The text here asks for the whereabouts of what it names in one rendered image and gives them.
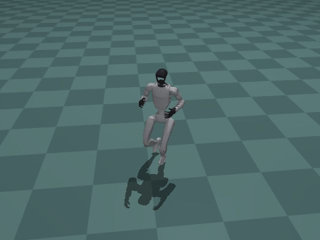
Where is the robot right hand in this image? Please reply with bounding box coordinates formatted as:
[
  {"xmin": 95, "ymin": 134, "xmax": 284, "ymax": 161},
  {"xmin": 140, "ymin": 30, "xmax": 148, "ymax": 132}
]
[{"xmin": 139, "ymin": 98, "xmax": 146, "ymax": 108}]

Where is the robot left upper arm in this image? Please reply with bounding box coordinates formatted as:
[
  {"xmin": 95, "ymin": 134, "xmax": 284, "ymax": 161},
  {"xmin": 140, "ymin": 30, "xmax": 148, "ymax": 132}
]
[{"xmin": 169, "ymin": 86, "xmax": 184, "ymax": 103}]

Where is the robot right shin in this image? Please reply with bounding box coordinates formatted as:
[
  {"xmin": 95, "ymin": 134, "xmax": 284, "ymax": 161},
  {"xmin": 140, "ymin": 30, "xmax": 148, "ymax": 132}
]
[{"xmin": 144, "ymin": 139, "xmax": 158, "ymax": 147}]

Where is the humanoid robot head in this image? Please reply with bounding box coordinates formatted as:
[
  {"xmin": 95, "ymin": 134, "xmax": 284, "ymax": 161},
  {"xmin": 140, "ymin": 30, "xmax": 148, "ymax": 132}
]
[{"xmin": 155, "ymin": 68, "xmax": 168, "ymax": 88}]

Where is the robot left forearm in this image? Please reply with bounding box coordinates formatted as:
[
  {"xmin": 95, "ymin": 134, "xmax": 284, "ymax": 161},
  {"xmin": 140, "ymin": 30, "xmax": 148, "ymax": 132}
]
[{"xmin": 174, "ymin": 100, "xmax": 185, "ymax": 113}]

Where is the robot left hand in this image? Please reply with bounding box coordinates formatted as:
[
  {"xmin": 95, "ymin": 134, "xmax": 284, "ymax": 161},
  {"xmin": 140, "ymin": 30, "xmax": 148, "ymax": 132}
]
[{"xmin": 164, "ymin": 107, "xmax": 176, "ymax": 119}]

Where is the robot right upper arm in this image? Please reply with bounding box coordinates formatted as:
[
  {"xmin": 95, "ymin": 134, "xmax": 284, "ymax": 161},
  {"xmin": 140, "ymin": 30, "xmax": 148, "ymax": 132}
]
[{"xmin": 143, "ymin": 82, "xmax": 154, "ymax": 102}]

